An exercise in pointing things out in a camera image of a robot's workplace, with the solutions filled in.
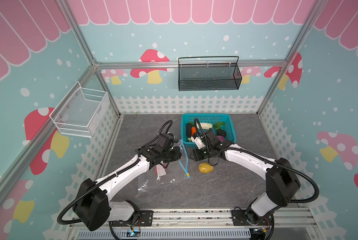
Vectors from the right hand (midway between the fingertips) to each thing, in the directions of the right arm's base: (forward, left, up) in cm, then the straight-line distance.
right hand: (191, 155), depth 84 cm
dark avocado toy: (+22, -21, -8) cm, 32 cm away
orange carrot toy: (+24, -3, -8) cm, 26 cm away
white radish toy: (+29, -11, -8) cm, 32 cm away
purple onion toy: (+18, -21, -8) cm, 29 cm away
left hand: (-3, +6, +3) cm, 7 cm away
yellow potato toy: (-6, -8, -3) cm, 10 cm away
